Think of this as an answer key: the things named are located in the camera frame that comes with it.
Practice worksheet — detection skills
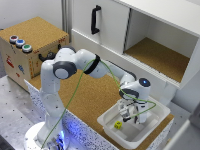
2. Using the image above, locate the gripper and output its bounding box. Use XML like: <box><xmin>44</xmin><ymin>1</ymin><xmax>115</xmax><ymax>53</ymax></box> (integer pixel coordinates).
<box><xmin>117</xmin><ymin>98</ymin><xmax>149</xmax><ymax>125</ymax></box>

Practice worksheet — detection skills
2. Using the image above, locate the yellow block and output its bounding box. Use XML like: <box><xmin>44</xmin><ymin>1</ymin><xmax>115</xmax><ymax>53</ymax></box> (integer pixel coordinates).
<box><xmin>113</xmin><ymin>120</ymin><xmax>123</xmax><ymax>130</ymax></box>

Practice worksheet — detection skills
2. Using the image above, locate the white plastic box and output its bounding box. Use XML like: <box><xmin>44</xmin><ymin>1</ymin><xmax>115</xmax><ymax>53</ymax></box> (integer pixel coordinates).
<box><xmin>96</xmin><ymin>95</ymin><xmax>171</xmax><ymax>150</ymax></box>

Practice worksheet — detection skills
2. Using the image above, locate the white cabinet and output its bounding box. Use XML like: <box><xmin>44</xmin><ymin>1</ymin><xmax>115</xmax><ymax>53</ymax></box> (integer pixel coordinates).
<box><xmin>69</xmin><ymin>0</ymin><xmax>200</xmax><ymax>105</ymax></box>

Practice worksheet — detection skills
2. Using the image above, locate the white sliding door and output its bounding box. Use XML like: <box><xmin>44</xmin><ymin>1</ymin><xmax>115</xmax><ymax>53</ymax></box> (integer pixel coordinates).
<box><xmin>71</xmin><ymin>0</ymin><xmax>131</xmax><ymax>53</ymax></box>

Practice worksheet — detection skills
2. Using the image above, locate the green button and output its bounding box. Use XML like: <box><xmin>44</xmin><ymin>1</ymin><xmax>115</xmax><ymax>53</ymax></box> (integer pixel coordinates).
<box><xmin>21</xmin><ymin>43</ymin><xmax>33</xmax><ymax>54</ymax></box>

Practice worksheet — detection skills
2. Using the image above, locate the blue button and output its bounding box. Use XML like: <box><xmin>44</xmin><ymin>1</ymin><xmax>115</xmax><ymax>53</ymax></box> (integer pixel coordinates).
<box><xmin>15</xmin><ymin>38</ymin><xmax>26</xmax><ymax>49</ymax></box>

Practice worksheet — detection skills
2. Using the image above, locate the red button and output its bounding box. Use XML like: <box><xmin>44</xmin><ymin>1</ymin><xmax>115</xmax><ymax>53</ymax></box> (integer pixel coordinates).
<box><xmin>9</xmin><ymin>35</ymin><xmax>20</xmax><ymax>45</ymax></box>

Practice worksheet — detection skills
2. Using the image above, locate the green cable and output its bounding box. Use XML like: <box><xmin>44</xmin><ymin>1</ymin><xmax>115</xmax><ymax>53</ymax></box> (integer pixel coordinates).
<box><xmin>39</xmin><ymin>58</ymin><xmax>157</xmax><ymax>150</ymax></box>

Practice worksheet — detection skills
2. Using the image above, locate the black door handle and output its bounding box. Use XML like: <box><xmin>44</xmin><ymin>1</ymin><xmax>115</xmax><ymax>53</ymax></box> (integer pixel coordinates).
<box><xmin>90</xmin><ymin>4</ymin><xmax>102</xmax><ymax>36</ymax></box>

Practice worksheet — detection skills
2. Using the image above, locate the black drawer handle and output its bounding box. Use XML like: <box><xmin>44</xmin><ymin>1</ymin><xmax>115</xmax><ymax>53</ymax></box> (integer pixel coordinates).
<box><xmin>37</xmin><ymin>51</ymin><xmax>58</xmax><ymax>63</ymax></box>

